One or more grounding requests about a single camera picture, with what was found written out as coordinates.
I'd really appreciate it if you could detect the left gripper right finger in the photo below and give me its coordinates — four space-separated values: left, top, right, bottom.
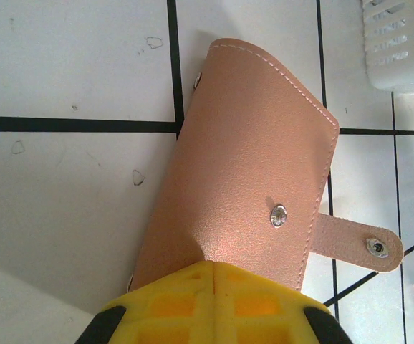
213 260 353 344

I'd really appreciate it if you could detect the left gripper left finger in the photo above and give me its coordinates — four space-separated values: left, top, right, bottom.
74 259 216 344

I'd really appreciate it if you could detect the pink leather card holder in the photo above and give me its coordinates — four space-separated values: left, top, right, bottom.
125 37 405 294

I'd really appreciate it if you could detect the white plastic card tray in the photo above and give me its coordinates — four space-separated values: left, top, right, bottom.
361 0 414 95

